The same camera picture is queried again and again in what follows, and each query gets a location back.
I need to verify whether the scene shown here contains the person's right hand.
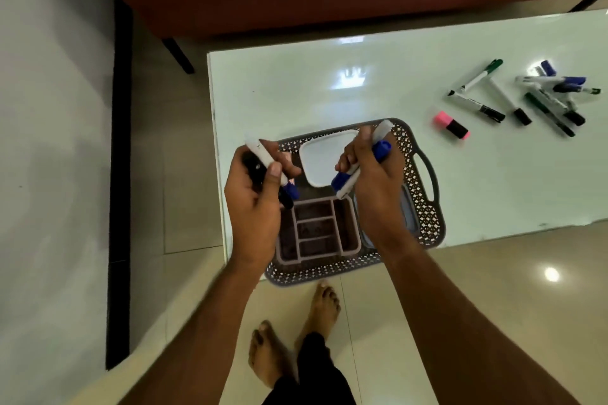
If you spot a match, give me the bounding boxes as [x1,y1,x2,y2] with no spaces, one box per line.
[334,127,419,256]

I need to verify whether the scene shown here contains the person's left hand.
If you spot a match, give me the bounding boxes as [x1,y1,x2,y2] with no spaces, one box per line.
[224,139,303,268]

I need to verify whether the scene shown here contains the grey-blue square lidded container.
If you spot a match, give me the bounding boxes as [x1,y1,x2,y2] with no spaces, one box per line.
[353,184,422,250]

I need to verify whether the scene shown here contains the grey perforated plastic basket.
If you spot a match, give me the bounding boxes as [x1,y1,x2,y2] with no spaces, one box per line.
[262,117,447,289]

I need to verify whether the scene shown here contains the black pen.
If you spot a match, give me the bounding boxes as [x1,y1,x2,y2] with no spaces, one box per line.
[241,152,296,211]

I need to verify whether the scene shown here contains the pink plastic pen organizer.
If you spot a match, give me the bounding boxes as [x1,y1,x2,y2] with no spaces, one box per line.
[274,196,363,264]

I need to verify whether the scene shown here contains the white lidded container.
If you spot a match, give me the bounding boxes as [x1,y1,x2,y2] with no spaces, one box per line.
[298,129,362,188]

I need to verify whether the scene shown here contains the pink highlighter marker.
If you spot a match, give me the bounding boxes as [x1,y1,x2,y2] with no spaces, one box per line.
[433,110,471,142]

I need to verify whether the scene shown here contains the person's right forearm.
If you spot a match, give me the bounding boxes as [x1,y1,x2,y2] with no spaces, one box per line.
[379,240,583,405]

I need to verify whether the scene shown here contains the person's left forearm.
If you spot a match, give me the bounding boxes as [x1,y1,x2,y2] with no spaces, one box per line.
[118,255,269,405]

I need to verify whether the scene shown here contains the person's right foot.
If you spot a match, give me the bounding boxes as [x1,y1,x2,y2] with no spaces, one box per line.
[293,278,342,353]

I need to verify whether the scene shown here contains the person's foot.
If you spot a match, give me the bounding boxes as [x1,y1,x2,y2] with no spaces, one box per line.
[248,320,299,390]
[293,278,342,353]

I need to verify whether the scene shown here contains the person's left foot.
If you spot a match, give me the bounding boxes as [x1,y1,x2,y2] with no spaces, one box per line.
[248,320,299,390]

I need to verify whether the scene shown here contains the black baseboard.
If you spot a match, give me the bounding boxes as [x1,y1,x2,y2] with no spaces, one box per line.
[105,0,134,371]

